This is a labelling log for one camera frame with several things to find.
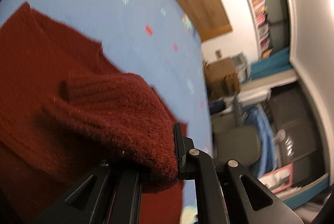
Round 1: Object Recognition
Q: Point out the grey chair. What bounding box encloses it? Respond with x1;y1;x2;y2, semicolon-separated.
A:
213;125;262;167

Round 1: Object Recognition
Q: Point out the blue dinosaur print bedsheet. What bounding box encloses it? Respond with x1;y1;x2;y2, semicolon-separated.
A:
1;0;210;223

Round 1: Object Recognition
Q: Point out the blue pillow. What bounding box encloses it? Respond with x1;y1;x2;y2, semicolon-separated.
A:
245;106;277;179

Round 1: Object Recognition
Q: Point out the bookshelf with books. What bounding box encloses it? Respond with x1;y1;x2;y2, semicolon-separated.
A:
248;0;272;60

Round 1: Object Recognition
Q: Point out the teal curtain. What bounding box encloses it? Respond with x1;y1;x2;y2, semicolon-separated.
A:
250;47;293;80

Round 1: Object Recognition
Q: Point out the wooden bedside cabinet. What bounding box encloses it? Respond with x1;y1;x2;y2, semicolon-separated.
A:
204;58;240;101

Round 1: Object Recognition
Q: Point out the white storage box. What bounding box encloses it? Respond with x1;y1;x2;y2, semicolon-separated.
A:
232;52;251;83

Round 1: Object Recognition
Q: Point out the dark red knit sweater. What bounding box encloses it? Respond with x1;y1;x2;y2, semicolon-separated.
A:
1;3;183;223

